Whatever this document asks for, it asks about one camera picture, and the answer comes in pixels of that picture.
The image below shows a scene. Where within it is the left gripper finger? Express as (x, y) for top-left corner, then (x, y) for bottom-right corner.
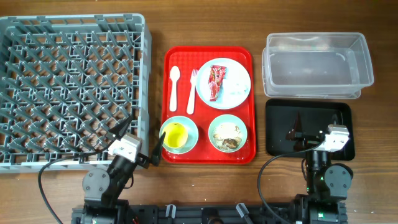
(150, 132), (166, 166)
(110, 115), (134, 139)

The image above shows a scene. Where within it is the small light blue saucer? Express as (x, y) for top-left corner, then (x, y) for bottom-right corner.
(159, 116), (199, 154)

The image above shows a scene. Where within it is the leftover rice food waste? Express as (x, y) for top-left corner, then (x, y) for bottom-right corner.
(213, 123), (243, 151)

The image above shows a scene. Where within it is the large light blue plate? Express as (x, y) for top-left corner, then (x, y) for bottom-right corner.
(196, 58), (251, 110)

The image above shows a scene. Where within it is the black waste tray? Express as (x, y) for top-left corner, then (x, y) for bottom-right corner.
(265, 99), (355, 161)

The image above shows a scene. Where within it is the clear plastic bin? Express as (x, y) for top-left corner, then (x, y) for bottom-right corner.
(262, 32), (374, 99)

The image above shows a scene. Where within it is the green bowl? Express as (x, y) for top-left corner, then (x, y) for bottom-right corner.
(208, 114), (248, 153)

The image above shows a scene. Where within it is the pink plastic fork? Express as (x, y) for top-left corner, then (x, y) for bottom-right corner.
(186, 69), (198, 114)

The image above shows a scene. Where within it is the grey dishwasher rack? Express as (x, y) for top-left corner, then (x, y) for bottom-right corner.
(1, 13), (152, 174)

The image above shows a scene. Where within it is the white plastic spoon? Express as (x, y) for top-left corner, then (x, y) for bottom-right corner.
(169, 66), (180, 111)

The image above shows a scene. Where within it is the red plastic tray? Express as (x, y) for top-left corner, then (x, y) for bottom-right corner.
(161, 46), (256, 164)

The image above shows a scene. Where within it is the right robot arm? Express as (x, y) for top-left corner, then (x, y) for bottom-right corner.
(286, 116), (353, 223)

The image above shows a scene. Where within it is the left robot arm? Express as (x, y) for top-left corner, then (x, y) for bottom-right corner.
(71, 116), (166, 224)

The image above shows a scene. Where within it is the red snack wrapper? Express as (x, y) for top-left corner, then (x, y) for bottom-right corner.
(208, 65), (227, 101)

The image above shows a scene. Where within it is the white tissue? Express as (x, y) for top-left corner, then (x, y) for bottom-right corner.
(228, 80), (248, 95)

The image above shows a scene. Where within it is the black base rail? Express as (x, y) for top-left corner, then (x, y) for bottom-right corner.
(71, 203), (348, 224)

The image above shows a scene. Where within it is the yellow plastic cup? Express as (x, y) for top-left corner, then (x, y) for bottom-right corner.
(164, 123), (188, 149)

